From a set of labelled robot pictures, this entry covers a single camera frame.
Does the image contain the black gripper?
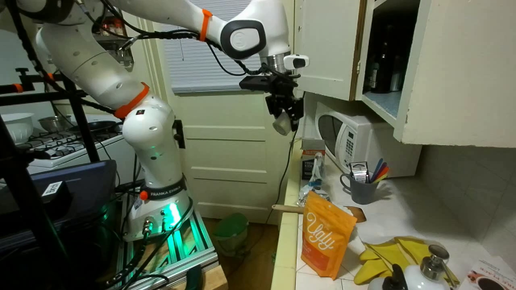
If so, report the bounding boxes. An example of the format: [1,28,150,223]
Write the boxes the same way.
[264,72,306,133]

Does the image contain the white microwave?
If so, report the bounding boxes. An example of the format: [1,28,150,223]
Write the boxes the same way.
[313,101,424,178]

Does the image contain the white cabinet door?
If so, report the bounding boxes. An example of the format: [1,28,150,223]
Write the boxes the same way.
[295,0,367,101]
[393,0,516,149]

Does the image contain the crumpled clear plastic bag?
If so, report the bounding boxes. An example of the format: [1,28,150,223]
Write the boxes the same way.
[296,151,330,202]

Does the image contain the white labelled item in mug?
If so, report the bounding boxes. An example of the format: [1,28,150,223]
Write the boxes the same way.
[350,159,371,185]

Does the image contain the wooden spoon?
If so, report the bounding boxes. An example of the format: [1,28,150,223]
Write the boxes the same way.
[271,201,367,223]

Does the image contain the blue pen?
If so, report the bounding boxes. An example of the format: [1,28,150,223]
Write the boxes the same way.
[369,156,385,183]

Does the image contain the white window blind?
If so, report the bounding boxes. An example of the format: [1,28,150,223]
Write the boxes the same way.
[159,0,296,96]

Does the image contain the grey mug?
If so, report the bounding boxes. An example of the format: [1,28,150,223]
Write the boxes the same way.
[338,170,380,206]

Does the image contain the dark glass bottles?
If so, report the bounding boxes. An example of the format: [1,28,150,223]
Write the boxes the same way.
[369,22,408,93]

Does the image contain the red pen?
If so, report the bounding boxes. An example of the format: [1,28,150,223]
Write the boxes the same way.
[375,164,392,183]

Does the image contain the green bucket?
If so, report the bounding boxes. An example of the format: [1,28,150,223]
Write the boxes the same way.
[211,212,251,259]

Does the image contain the orange snack bag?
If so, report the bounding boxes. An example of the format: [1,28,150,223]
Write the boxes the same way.
[300,190,359,280]

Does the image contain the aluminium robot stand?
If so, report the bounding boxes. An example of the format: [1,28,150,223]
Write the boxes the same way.
[106,202,230,290]

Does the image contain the yellow cloth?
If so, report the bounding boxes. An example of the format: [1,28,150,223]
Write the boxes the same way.
[353,235,461,286]

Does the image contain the hanging metal pan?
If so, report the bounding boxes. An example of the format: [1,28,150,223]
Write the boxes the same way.
[93,14,135,70]

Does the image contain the dark blue case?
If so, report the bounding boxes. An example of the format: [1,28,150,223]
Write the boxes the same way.
[0,159,119,254]

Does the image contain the gas stove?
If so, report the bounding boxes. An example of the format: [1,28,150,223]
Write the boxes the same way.
[25,119,127,162]

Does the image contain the printed paper packet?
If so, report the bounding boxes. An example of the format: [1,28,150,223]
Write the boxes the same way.
[461,256,516,290]

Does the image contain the white bowl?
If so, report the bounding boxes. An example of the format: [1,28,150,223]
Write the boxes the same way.
[0,111,37,146]

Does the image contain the black metal stand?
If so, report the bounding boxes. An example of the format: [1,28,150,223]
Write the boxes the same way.
[0,66,101,290]

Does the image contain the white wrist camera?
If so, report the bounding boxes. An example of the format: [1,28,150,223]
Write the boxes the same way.
[280,53,311,70]

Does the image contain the black power cable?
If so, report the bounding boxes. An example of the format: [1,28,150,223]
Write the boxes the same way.
[264,130,298,223]

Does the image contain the white wall cabinet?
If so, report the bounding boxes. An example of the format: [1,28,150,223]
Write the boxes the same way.
[356,0,425,127]

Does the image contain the narrow orange arm strap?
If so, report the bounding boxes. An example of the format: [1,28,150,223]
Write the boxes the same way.
[198,8,214,41]

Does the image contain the wide orange arm strap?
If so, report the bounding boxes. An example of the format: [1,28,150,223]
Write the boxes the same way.
[113,82,151,119]

